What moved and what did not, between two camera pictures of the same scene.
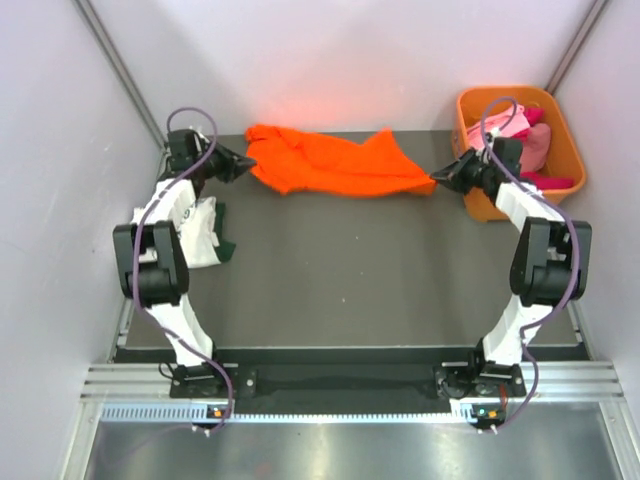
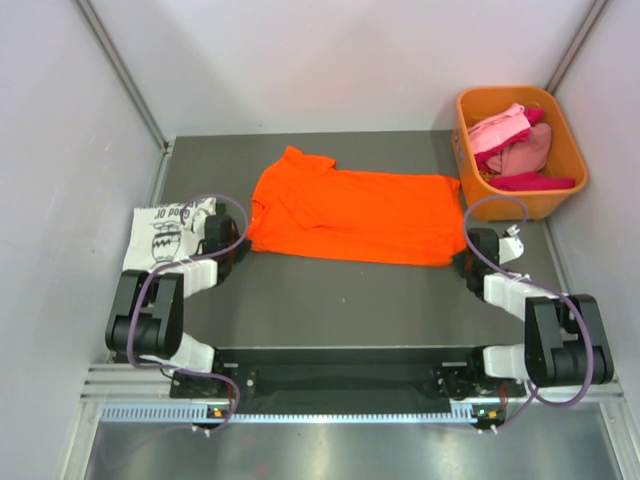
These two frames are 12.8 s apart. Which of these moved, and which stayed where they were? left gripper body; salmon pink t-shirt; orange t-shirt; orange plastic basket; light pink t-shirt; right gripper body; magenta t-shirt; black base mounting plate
Moved: orange t-shirt; right gripper body; left gripper body
Stayed: black base mounting plate; magenta t-shirt; light pink t-shirt; orange plastic basket; salmon pink t-shirt
